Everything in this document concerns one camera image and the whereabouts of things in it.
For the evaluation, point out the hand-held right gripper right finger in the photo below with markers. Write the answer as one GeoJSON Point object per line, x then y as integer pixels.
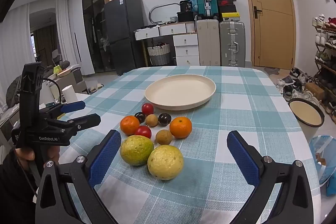
{"type": "Point", "coordinates": [241, 158]}

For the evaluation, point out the cream round plate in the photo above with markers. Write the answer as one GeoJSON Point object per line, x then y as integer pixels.
{"type": "Point", "coordinates": [181, 91]}

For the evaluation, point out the yellow black shoe box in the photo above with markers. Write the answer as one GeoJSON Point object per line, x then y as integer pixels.
{"type": "Point", "coordinates": [230, 16]}

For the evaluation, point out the white cylinder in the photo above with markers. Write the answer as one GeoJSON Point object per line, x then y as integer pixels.
{"type": "Point", "coordinates": [69, 94]}

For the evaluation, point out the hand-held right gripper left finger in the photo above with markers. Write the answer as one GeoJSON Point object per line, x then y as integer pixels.
{"type": "Point", "coordinates": [105, 158]}

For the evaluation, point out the pair of beige slippers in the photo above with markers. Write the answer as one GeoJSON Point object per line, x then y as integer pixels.
{"type": "Point", "coordinates": [95, 88]}

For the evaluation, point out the yellow guava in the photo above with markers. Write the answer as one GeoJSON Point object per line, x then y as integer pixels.
{"type": "Point", "coordinates": [165, 162]}

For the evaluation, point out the wooden shoe rack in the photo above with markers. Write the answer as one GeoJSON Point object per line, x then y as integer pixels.
{"type": "Point", "coordinates": [319, 64]}

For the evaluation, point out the orange mandarin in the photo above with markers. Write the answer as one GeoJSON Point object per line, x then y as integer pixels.
{"type": "Point", "coordinates": [130, 125]}
{"type": "Point", "coordinates": [180, 127]}

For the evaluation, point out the green guava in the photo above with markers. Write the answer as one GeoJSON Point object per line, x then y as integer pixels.
{"type": "Point", "coordinates": [136, 150]}

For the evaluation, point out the dark purple plum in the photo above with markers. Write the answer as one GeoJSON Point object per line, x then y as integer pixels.
{"type": "Point", "coordinates": [164, 119]}
{"type": "Point", "coordinates": [140, 117]}

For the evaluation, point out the oval metal frame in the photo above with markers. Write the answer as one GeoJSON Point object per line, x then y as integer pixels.
{"type": "Point", "coordinates": [152, 14]}

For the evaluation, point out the grey wicker basket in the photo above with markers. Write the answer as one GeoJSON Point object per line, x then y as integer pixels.
{"type": "Point", "coordinates": [159, 56]}

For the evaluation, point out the blue plastic bag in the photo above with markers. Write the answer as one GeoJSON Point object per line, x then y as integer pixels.
{"type": "Point", "coordinates": [319, 150]}

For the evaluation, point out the person's left hand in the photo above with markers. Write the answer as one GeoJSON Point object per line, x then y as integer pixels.
{"type": "Point", "coordinates": [25, 154]}

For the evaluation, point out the small cardboard box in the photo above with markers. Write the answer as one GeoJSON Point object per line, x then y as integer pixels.
{"type": "Point", "coordinates": [315, 90]}

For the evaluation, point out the small white basket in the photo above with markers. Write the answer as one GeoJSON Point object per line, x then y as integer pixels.
{"type": "Point", "coordinates": [173, 19]}

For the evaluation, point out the teal checked tablecloth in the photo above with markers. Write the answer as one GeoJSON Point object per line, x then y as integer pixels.
{"type": "Point", "coordinates": [236, 108]}

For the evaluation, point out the white curtain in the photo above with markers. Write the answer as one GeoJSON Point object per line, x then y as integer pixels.
{"type": "Point", "coordinates": [15, 56]}

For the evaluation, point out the red tomato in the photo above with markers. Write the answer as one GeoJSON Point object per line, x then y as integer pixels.
{"type": "Point", "coordinates": [143, 132]}
{"type": "Point", "coordinates": [147, 109]}

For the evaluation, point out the group of shoes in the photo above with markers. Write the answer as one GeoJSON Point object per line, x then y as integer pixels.
{"type": "Point", "coordinates": [291, 85]}

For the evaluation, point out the black printed box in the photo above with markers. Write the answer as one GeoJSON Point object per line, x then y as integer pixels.
{"type": "Point", "coordinates": [186, 6]}

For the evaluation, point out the dark grey fridge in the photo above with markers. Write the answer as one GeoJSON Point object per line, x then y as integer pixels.
{"type": "Point", "coordinates": [123, 35]}

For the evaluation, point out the white tall cabinet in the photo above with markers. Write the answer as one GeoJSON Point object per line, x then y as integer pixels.
{"type": "Point", "coordinates": [77, 29]}

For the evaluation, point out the beige suitcase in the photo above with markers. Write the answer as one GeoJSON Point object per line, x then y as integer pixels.
{"type": "Point", "coordinates": [208, 43]}

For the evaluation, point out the black storage bin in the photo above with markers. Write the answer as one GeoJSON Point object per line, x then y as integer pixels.
{"type": "Point", "coordinates": [185, 16]}

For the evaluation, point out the silver suitcase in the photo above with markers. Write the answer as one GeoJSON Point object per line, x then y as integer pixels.
{"type": "Point", "coordinates": [232, 43]}

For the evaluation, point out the wooden door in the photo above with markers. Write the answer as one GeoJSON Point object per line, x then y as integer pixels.
{"type": "Point", "coordinates": [273, 29]}

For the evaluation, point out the black box red logo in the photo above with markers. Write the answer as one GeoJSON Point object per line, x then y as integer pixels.
{"type": "Point", "coordinates": [226, 2]}

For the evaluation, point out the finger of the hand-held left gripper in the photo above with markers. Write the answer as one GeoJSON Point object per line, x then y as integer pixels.
{"type": "Point", "coordinates": [73, 107]}
{"type": "Point", "coordinates": [86, 120]}

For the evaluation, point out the white drawer dresser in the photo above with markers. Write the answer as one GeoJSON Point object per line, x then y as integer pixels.
{"type": "Point", "coordinates": [186, 50]}

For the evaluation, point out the dark glass wardrobe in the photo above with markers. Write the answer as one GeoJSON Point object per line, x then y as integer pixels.
{"type": "Point", "coordinates": [97, 16]}

